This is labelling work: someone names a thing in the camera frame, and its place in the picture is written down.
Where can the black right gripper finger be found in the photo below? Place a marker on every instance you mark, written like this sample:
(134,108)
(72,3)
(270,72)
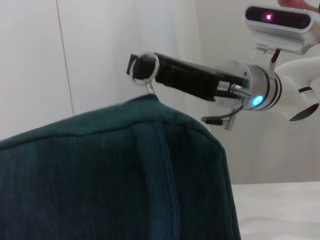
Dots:
(129,63)
(162,70)

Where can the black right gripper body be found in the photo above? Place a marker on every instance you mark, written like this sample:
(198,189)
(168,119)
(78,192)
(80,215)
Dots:
(200,82)

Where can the dark teal insulated lunch bag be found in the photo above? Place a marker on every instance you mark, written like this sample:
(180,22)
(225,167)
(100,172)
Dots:
(100,180)

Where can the pink blurred object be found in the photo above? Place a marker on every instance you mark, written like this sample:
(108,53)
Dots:
(295,2)

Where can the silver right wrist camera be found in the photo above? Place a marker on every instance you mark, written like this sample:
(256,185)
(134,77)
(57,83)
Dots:
(277,22)

